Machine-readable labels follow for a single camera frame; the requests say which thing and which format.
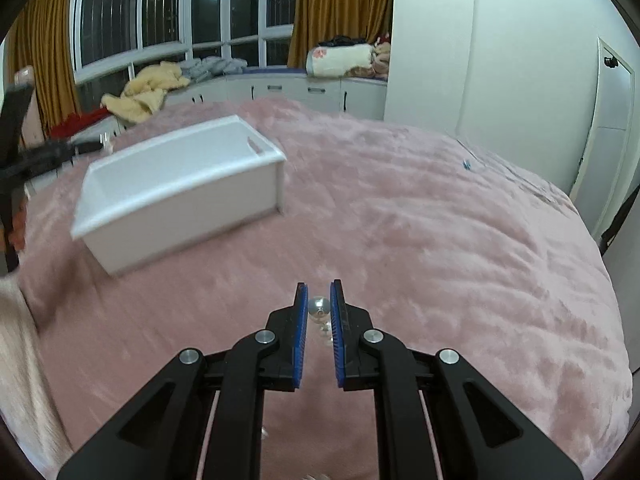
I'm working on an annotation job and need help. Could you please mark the long four-pearl earring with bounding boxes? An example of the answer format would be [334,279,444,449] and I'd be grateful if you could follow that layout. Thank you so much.
[307,296,333,347]

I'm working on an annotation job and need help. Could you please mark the red cloth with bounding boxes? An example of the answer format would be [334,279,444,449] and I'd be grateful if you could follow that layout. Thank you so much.
[49,107,111,140]

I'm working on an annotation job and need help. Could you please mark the white storage box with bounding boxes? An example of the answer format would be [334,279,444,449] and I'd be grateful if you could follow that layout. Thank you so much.
[70,115,286,275]

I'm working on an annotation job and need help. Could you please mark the yellow blanket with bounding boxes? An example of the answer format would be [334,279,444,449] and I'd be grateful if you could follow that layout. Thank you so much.
[101,61,190,124]

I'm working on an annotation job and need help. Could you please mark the cream fluffy sleeve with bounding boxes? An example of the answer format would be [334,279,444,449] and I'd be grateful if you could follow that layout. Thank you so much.
[1,274,73,479]

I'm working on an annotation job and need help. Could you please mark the silver spiky flower earring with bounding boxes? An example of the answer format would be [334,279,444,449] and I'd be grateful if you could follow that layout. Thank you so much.
[303,474,331,480]

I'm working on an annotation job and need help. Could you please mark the grey folded clothes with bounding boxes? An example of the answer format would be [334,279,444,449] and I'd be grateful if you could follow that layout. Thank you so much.
[178,56,247,84]

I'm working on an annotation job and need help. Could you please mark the pink plush bedspread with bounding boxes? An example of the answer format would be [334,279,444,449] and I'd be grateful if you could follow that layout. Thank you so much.
[17,99,632,479]

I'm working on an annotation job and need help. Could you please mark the white door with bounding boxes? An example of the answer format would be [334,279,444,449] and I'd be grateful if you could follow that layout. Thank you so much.
[570,40,634,237]

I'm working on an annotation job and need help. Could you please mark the white floral pillow roll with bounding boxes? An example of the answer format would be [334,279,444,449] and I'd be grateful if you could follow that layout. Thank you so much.
[305,44,374,78]

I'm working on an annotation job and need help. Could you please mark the white window bench cabinet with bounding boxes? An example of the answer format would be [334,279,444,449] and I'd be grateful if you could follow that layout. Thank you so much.
[79,65,390,151]

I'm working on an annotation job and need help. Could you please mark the mustard curtain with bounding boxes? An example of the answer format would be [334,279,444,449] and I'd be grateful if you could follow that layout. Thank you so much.
[288,0,393,68]

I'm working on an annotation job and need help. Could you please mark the plush toy pile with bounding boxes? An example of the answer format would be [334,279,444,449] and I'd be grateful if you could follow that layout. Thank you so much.
[346,34,390,80]

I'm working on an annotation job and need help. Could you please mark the white wardrobe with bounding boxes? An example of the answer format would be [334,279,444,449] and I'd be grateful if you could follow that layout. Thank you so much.
[384,0,600,188]

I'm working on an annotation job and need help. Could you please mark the window frame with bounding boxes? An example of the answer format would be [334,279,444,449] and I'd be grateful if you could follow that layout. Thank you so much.
[70,0,295,84]

